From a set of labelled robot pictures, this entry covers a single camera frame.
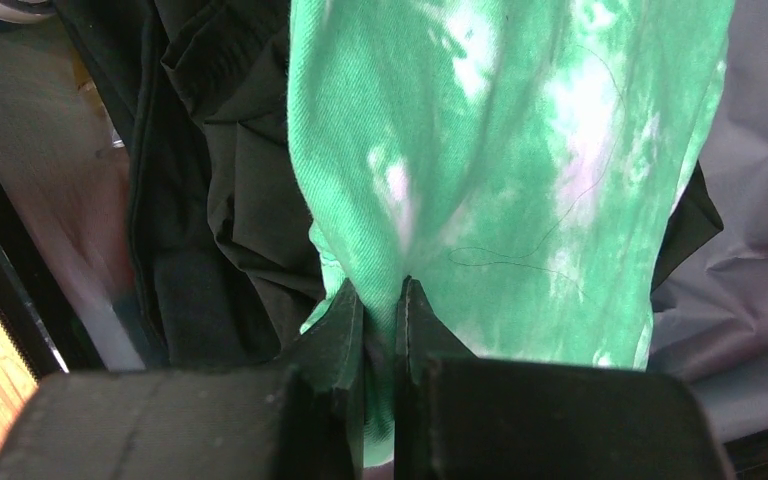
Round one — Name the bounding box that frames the black clothing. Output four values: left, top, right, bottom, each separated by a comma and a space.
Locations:
56, 1, 719, 364

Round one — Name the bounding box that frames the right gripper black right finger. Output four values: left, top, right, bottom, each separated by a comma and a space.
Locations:
394, 278, 734, 479

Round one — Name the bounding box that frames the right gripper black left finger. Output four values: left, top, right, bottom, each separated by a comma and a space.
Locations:
0, 283, 364, 479

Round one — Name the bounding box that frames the green tie-dye garment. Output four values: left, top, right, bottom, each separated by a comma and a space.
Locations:
287, 1, 735, 467

